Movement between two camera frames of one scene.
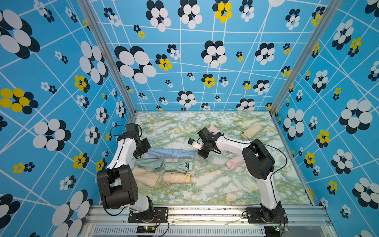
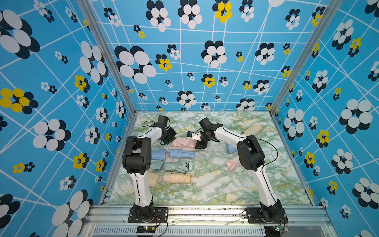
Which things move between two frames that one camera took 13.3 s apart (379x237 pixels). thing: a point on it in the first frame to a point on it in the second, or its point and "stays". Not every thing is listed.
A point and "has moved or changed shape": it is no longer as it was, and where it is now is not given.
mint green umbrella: [178, 166] stays
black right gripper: [203, 155] to [200, 145]
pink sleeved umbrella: [234, 162] stays
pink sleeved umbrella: [213, 130] has moved or changed shape
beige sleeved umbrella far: [253, 130] stays
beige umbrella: [170, 177] stays
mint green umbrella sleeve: [154, 164] stays
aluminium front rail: [113, 221] stays
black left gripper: [146, 146] to [172, 134]
